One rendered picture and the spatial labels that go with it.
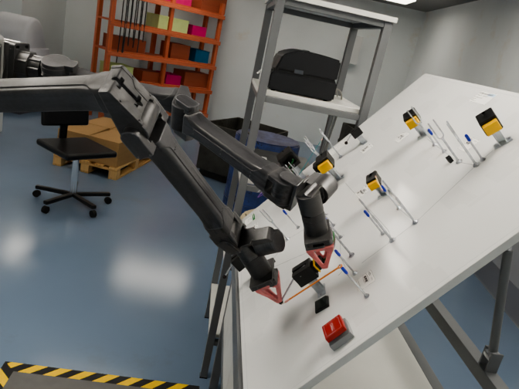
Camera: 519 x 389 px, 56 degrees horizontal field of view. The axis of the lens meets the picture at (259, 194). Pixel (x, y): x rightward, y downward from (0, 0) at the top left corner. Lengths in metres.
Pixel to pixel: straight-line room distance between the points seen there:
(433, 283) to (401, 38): 8.40
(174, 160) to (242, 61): 8.21
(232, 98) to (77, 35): 2.99
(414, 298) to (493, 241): 0.19
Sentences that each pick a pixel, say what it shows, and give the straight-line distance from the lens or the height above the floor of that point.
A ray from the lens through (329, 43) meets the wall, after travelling 9.17.
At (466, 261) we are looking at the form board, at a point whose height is 1.33.
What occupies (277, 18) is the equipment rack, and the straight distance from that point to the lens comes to 2.09.
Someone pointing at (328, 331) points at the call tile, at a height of 1.10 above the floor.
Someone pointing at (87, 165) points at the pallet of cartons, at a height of 0.08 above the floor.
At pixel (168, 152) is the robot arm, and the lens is 0.98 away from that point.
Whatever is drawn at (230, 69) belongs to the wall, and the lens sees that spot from 9.20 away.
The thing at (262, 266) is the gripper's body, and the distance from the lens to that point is 1.24.
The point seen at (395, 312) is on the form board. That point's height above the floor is 1.19.
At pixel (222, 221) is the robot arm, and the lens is 1.12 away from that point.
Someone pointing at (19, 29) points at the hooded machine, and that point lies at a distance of 7.56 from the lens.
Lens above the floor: 1.66
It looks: 17 degrees down
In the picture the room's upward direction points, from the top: 12 degrees clockwise
